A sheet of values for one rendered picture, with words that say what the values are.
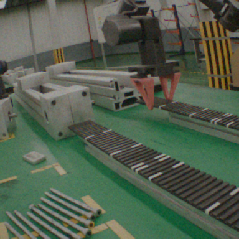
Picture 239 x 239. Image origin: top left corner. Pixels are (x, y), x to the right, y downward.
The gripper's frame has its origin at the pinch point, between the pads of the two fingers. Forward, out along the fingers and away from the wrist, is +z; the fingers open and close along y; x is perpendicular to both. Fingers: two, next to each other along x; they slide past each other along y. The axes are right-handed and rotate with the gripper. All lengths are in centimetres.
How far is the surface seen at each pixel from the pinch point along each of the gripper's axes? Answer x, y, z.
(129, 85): -18.7, -2.8, -1.9
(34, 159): 3.0, 30.2, 2.7
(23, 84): -47, 23, -7
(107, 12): -570, -267, -91
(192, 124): 12.6, 1.2, 2.2
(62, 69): -72, 1, -7
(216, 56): -214, -250, 21
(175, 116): 6.1, 0.6, 1.9
